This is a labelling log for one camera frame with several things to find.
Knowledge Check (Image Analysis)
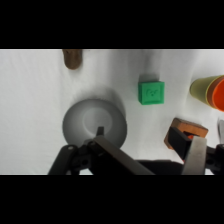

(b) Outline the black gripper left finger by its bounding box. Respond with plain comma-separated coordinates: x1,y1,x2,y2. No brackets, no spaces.
48,126,155,175

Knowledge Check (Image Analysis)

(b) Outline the grey bowl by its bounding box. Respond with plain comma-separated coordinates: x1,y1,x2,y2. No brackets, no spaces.
62,98,128,150

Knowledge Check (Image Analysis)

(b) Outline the yellow plastic cup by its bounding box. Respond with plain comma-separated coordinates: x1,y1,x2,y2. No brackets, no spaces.
189,75,224,105

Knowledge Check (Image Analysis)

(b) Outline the brown wooden block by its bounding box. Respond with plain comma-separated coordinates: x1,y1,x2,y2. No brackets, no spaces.
163,117,210,151

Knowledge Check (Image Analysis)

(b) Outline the brown toy deer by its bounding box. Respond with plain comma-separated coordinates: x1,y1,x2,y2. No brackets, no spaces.
62,49,83,71

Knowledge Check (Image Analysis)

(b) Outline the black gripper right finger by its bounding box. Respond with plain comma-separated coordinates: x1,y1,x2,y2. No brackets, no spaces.
168,126,224,175

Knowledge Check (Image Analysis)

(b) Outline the orange plastic cup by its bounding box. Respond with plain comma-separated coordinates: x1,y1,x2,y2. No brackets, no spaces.
206,76,224,113

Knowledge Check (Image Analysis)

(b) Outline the green cube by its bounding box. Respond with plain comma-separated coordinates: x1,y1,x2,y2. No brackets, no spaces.
137,80,166,106

